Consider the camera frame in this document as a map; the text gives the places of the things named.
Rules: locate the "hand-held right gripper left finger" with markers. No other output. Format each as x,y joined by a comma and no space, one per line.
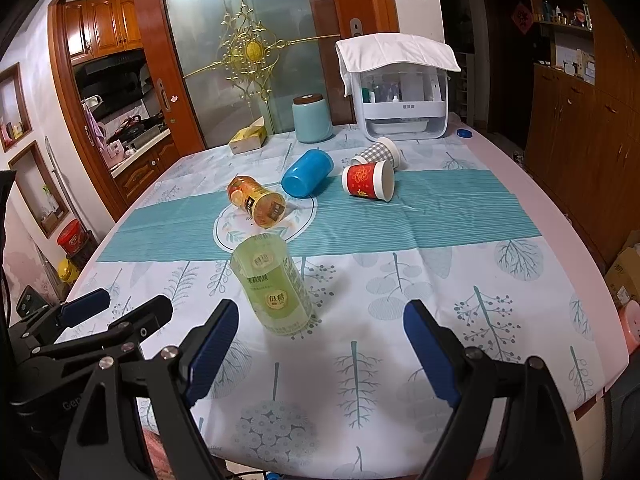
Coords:
212,350

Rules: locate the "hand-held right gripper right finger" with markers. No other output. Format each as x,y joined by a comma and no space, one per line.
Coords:
431,355

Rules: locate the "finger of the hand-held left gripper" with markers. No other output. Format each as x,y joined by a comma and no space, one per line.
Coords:
85,307
145,315

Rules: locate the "green translucent cup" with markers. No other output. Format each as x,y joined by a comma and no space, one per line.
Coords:
272,285

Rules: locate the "orange printed cup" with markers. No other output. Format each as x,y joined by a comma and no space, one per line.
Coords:
257,200

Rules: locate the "red paper cup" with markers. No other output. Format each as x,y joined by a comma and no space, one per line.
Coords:
367,181

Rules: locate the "blue plastic cup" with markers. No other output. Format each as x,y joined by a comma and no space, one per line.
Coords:
307,172

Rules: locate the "grey checked paper cup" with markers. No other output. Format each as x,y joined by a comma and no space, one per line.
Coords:
377,151

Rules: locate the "yellow container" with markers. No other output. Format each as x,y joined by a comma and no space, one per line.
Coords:
67,270

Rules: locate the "red round tin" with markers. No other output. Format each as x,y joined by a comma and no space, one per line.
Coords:
70,237

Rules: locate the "pink bag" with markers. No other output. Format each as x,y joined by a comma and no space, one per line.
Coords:
109,151

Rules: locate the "pink stool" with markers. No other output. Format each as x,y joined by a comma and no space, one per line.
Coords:
631,325

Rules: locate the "yellow tissue box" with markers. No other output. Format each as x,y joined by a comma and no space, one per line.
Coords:
248,136

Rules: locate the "cardboard box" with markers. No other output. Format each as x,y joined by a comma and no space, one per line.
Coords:
625,275

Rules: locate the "blue bottle cap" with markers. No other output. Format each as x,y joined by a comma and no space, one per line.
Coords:
465,133

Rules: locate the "black range hood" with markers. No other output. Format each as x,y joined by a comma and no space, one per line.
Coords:
110,67

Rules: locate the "white storage organizer box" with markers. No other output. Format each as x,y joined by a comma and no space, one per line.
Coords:
405,110

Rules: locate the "teal canister with brown lid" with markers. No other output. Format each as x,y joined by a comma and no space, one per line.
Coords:
312,120

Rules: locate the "wooden shelf cabinet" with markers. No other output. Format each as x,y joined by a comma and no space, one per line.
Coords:
575,135

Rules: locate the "white cloth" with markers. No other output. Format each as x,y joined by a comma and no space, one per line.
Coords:
395,52

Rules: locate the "glass door with gold ornament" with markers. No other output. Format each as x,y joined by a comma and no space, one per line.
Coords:
280,35

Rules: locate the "wooden kitchen wall cabinets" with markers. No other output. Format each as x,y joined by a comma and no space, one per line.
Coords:
102,27

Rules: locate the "red wall decoration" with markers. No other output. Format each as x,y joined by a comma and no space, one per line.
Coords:
522,17

